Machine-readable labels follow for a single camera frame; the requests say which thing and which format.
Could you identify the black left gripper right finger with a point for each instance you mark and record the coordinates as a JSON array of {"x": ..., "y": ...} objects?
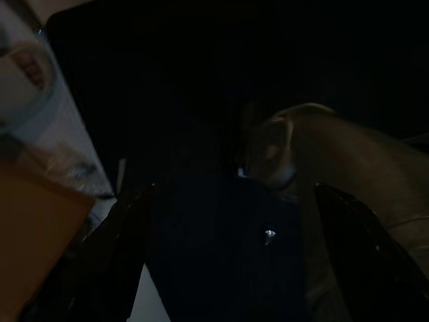
[{"x": 368, "y": 268}]

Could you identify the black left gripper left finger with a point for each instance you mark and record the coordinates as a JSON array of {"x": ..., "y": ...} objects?
[{"x": 110, "y": 268}]

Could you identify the brown cardboard box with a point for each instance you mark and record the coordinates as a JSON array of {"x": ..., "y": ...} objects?
[{"x": 33, "y": 234}]

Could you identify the clear plastic wrap bundle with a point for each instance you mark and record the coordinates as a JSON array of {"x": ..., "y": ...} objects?
[{"x": 50, "y": 117}]

